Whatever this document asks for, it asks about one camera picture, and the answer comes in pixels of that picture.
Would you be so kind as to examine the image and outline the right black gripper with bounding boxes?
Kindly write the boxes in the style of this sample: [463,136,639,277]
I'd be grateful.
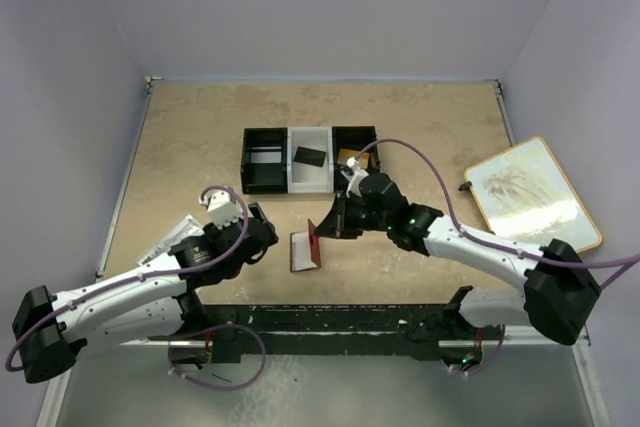
[316,189,392,238]

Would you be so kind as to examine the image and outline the black whiteboard eraser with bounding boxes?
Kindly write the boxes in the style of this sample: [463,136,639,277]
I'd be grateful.
[458,181,472,192]

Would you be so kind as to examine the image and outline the aluminium frame rail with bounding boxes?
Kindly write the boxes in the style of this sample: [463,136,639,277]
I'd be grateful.
[37,342,177,426]

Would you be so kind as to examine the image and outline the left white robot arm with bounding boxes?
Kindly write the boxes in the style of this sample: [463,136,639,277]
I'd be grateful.
[5,203,278,384]

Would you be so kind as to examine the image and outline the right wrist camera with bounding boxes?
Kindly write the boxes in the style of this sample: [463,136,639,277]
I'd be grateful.
[341,157,369,198]

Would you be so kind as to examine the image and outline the small printed plastic packet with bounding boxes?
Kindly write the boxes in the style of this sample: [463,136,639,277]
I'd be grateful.
[137,214,204,266]

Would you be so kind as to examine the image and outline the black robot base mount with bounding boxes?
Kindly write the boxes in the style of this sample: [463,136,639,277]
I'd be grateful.
[147,285,506,366]

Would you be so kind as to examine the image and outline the gold card in tray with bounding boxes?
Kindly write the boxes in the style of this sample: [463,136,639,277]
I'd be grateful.
[337,148,370,169]

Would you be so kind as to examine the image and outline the wooden framed whiteboard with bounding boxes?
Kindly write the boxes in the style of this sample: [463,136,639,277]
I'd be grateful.
[464,137,603,253]

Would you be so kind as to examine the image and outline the white card in tray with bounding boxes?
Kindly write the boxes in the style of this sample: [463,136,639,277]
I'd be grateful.
[249,146,283,164]

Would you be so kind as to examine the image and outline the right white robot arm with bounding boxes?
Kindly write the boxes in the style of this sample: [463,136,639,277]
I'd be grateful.
[314,174,601,345]

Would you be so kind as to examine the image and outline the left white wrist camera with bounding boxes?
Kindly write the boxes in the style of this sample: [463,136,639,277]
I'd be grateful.
[199,187,243,229]

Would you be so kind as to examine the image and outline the red leather card holder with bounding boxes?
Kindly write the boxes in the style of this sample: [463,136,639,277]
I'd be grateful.
[289,219,321,273]

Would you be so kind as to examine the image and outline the black white three-compartment tray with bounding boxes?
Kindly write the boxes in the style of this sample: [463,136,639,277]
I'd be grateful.
[240,126,377,195]

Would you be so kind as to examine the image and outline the black card in tray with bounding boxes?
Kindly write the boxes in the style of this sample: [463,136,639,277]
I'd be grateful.
[293,146,327,168]

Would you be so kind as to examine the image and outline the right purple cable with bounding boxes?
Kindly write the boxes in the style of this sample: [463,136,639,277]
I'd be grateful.
[357,138,640,379]

